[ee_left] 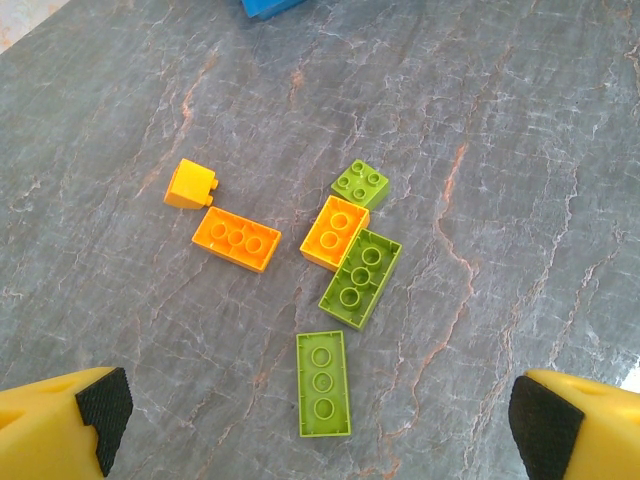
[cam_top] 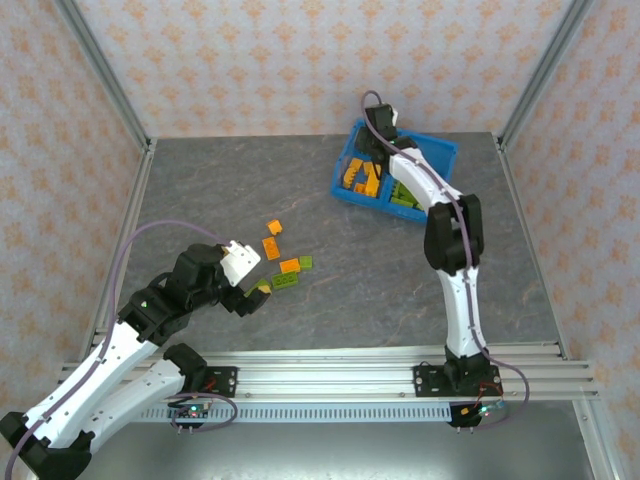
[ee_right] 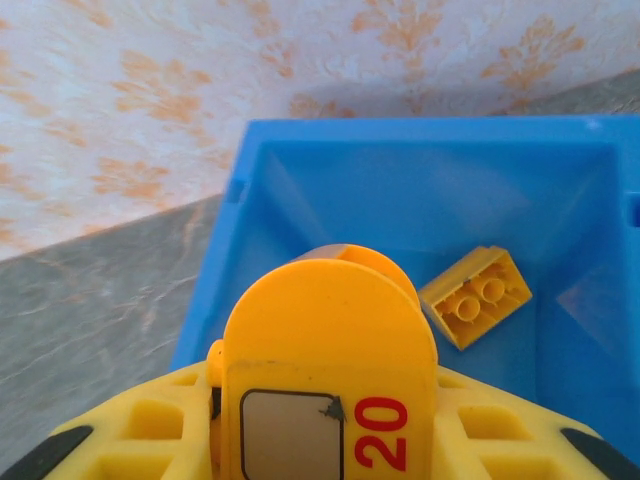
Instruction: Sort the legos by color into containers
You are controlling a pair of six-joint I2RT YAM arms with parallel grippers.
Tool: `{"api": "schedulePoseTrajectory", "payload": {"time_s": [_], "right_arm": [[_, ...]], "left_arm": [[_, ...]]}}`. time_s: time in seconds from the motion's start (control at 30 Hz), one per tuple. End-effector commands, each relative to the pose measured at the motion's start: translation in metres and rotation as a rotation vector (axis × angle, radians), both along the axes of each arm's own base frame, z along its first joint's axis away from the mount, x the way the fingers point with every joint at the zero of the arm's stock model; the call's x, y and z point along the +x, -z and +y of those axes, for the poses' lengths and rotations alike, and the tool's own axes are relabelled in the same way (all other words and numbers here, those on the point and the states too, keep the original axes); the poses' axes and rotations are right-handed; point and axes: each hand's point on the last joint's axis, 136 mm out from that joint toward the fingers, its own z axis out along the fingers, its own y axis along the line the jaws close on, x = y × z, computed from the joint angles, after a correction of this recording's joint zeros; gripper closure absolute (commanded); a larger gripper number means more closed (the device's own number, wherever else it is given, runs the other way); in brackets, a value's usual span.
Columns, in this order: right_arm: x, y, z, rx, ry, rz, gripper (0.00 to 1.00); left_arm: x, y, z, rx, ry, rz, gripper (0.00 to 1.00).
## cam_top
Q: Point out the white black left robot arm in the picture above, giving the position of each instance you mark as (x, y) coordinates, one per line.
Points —
(75, 395)

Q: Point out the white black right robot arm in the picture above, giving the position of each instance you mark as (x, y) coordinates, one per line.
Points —
(462, 310)

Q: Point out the long green lego brick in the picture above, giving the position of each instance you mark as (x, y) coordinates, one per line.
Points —
(285, 281)

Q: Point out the small green lego brick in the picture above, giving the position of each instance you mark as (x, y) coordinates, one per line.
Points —
(306, 263)

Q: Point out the small orange lego brick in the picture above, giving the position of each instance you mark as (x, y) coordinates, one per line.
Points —
(274, 227)

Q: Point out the blue plastic divided bin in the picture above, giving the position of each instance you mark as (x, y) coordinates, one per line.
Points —
(440, 150)

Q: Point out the small lit circuit board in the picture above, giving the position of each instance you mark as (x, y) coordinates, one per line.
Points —
(194, 412)
(485, 411)

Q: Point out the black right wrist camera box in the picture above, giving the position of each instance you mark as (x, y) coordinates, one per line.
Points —
(382, 119)

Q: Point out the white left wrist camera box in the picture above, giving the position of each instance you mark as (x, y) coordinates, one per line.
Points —
(241, 262)

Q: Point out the aluminium side rail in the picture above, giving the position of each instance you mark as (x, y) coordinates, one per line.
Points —
(127, 225)
(530, 240)

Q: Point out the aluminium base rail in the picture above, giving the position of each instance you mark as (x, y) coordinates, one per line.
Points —
(325, 372)

